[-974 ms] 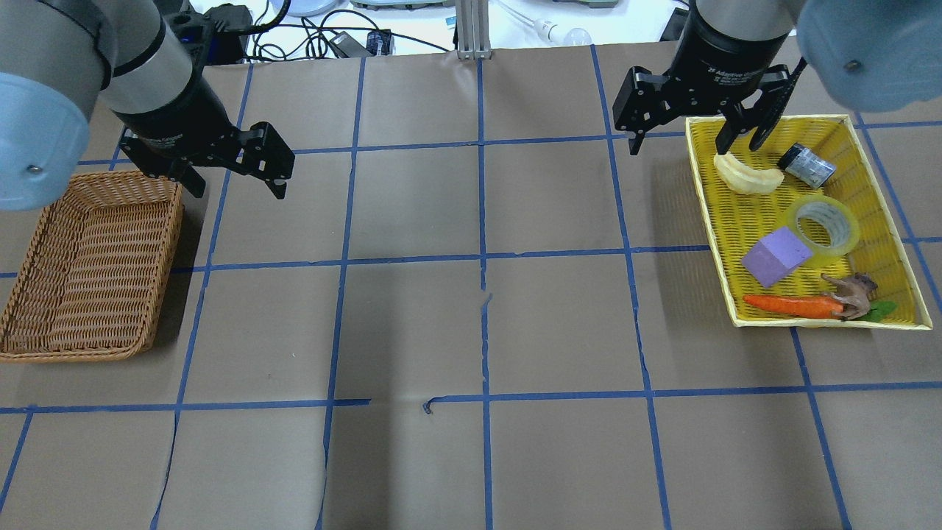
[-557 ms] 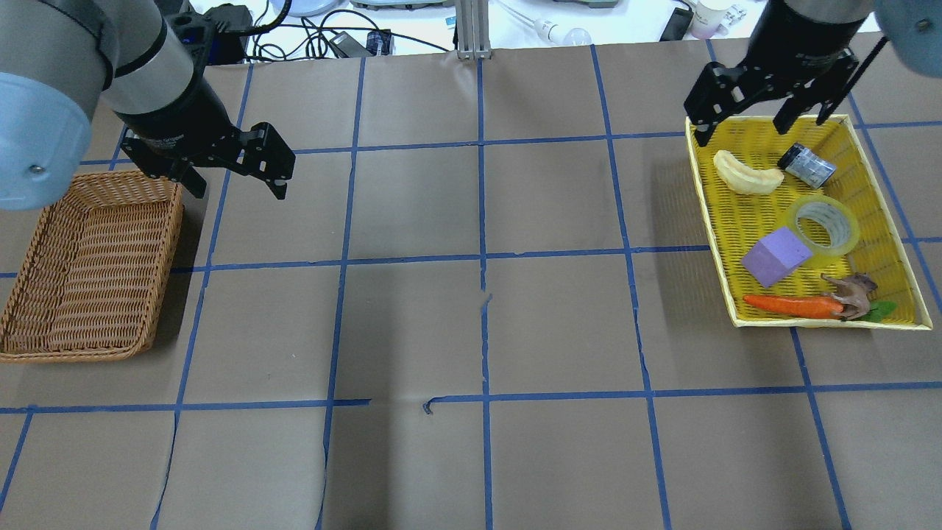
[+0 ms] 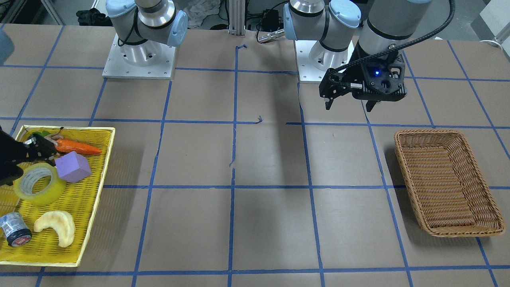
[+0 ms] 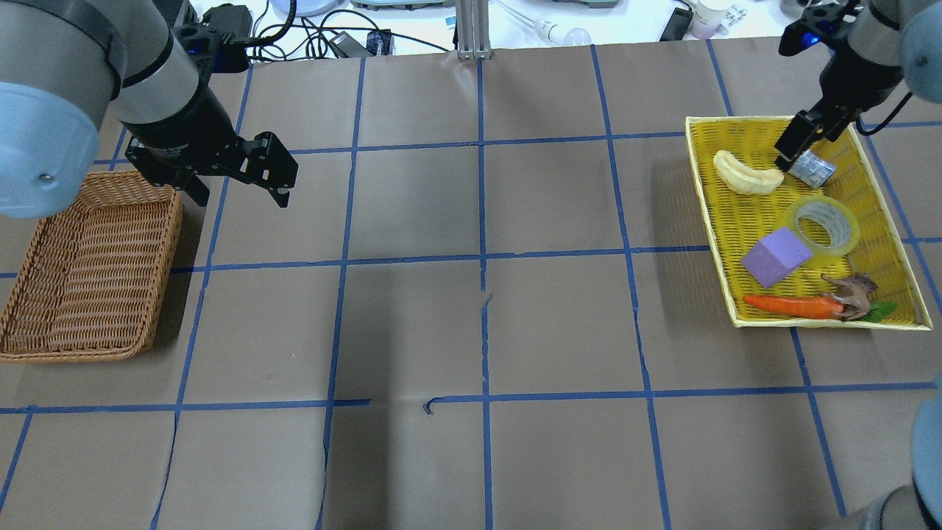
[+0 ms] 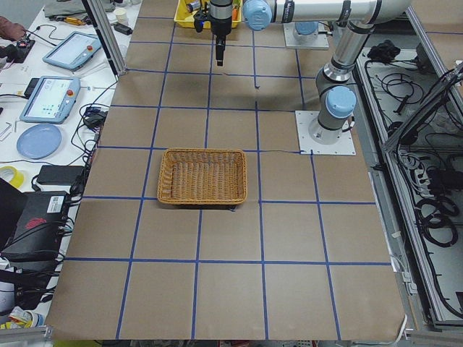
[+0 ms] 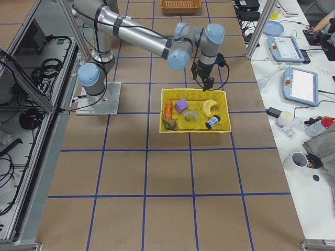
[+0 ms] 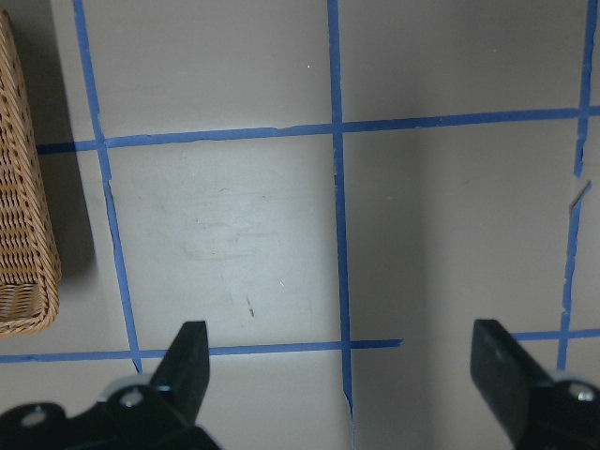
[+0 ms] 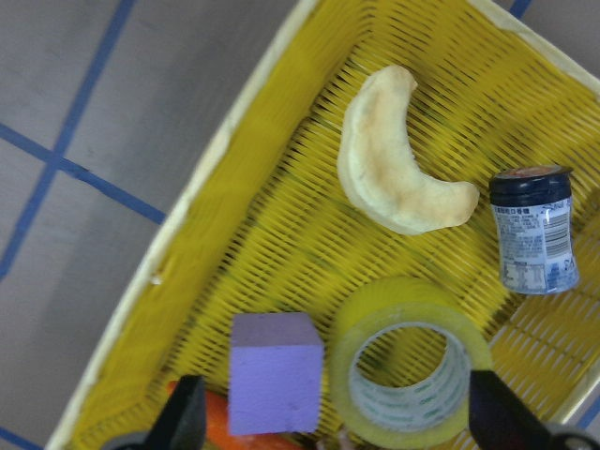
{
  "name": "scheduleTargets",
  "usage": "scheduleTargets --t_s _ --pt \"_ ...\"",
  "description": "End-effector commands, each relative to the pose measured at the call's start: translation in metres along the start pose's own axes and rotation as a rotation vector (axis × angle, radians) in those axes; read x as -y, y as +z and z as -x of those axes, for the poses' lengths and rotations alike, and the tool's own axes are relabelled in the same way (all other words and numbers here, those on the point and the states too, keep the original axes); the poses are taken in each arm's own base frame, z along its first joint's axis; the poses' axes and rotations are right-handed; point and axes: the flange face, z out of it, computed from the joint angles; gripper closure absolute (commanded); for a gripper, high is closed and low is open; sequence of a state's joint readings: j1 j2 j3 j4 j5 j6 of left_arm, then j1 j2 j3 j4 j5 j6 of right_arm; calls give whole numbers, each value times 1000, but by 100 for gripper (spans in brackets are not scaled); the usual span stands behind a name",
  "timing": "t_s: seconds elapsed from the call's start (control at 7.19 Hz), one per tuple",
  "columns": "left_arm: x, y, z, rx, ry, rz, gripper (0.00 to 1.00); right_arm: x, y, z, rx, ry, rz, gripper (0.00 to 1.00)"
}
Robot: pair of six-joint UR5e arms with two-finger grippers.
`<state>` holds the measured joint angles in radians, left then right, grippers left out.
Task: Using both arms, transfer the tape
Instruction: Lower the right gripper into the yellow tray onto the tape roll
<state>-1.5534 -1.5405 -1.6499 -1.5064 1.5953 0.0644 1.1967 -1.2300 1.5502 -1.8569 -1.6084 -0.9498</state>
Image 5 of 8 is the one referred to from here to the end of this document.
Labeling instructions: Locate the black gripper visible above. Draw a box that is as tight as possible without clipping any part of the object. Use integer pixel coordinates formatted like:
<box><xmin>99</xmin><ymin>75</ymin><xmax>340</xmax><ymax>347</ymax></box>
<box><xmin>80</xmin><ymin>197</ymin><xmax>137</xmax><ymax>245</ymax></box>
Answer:
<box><xmin>193</xmin><ymin>10</ymin><xmax>232</xmax><ymax>66</ymax></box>

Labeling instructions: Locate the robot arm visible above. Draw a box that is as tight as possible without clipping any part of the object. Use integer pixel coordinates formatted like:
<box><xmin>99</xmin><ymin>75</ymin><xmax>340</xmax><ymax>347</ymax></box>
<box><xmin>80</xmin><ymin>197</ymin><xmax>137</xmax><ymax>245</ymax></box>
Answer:
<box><xmin>242</xmin><ymin>0</ymin><xmax>411</xmax><ymax>145</ymax></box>
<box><xmin>293</xmin><ymin>21</ymin><xmax>333</xmax><ymax>41</ymax></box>

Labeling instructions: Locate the yellow tape roll on desk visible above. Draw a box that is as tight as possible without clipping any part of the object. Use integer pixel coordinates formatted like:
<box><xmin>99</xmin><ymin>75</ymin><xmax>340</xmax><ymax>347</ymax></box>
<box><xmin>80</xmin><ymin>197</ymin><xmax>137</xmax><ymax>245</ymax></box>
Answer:
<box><xmin>0</xmin><ymin>166</ymin><xmax>25</xmax><ymax>189</ymax></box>

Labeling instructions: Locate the orange toy carrot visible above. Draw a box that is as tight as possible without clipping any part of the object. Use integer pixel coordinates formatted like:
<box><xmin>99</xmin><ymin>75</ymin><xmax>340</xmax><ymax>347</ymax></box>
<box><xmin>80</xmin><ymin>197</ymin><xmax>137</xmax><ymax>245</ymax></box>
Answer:
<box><xmin>232</xmin><ymin>7</ymin><xmax>239</xmax><ymax>21</ymax></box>

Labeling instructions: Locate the yellow plastic tray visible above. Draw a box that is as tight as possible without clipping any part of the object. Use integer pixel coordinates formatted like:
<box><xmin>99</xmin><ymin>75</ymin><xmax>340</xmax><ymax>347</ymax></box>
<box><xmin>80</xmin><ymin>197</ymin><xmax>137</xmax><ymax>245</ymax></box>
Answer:
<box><xmin>174</xmin><ymin>0</ymin><xmax>243</xmax><ymax>29</ymax></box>

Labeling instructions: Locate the small silver black can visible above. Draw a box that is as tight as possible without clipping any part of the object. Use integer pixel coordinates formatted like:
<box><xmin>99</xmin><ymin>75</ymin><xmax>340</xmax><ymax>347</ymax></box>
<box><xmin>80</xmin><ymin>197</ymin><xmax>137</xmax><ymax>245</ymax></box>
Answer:
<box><xmin>186</xmin><ymin>0</ymin><xmax>201</xmax><ymax>13</ymax></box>

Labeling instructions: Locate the brown wicker basket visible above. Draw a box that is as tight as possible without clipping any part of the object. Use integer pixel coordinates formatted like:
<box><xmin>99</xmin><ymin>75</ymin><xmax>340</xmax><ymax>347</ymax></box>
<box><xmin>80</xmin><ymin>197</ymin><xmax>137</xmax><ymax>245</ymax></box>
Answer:
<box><xmin>157</xmin><ymin>148</ymin><xmax>247</xmax><ymax>205</ymax></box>

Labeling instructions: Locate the upper teach pendant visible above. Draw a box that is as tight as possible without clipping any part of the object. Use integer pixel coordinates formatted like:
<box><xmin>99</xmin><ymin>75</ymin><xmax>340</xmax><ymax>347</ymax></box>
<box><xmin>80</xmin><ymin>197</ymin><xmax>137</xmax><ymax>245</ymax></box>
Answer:
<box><xmin>42</xmin><ymin>31</ymin><xmax>102</xmax><ymax>71</ymax></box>

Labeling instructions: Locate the teach pendant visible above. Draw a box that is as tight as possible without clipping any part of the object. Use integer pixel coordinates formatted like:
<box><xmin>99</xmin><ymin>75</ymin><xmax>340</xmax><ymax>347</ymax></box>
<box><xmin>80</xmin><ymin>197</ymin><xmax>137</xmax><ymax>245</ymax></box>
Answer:
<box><xmin>20</xmin><ymin>76</ymin><xmax>80</xmax><ymax>124</ymax></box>
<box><xmin>42</xmin><ymin>31</ymin><xmax>102</xmax><ymax>71</ymax></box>

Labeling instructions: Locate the lower teach pendant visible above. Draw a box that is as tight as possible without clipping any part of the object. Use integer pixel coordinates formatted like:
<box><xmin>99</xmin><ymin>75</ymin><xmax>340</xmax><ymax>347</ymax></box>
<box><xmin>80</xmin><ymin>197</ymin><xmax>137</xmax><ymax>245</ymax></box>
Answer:
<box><xmin>20</xmin><ymin>76</ymin><xmax>80</xmax><ymax>124</ymax></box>

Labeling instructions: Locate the blue plate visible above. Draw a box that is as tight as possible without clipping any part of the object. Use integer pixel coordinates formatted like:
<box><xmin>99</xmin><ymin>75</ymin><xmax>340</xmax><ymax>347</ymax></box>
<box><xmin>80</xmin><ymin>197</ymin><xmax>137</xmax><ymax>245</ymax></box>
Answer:
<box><xmin>16</xmin><ymin>124</ymin><xmax>62</xmax><ymax>159</ymax></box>

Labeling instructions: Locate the black power adapter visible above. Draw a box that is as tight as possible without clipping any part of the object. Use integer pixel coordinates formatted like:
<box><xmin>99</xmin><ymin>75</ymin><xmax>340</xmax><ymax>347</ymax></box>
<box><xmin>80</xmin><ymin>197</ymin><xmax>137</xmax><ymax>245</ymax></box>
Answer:
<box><xmin>31</xmin><ymin>165</ymin><xmax>84</xmax><ymax>192</ymax></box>

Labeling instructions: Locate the black computer box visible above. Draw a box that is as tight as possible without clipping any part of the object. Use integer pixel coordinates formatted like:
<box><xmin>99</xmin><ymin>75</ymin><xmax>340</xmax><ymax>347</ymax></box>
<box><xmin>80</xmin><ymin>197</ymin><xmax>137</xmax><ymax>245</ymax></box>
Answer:
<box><xmin>1</xmin><ymin>179</ymin><xmax>71</xmax><ymax>262</ymax></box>

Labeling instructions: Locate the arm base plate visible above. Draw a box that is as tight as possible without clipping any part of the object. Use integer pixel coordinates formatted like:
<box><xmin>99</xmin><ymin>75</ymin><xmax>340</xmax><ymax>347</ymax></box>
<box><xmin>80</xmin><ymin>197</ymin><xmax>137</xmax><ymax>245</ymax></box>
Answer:
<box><xmin>295</xmin><ymin>111</ymin><xmax>356</xmax><ymax>155</ymax></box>
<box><xmin>284</xmin><ymin>22</ymin><xmax>329</xmax><ymax>51</ymax></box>

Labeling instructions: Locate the aluminium frame post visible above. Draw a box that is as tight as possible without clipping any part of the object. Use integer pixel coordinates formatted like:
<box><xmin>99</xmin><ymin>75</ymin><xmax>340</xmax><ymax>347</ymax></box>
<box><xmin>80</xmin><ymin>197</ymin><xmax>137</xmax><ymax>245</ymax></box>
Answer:
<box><xmin>82</xmin><ymin>0</ymin><xmax>127</xmax><ymax>77</ymax></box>

